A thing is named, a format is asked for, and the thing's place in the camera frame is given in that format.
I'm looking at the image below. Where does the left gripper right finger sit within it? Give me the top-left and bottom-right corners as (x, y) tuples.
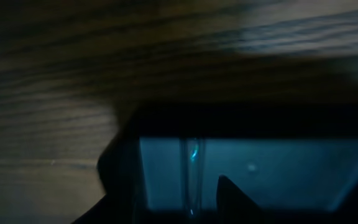
(216, 175), (273, 224)

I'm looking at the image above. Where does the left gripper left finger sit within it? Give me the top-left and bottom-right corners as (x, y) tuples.
(73, 179), (150, 224)

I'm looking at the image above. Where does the clear test tube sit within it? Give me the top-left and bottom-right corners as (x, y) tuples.
(178, 136), (206, 218)

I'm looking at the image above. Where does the black tray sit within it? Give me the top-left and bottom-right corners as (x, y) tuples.
(96, 101), (358, 224)

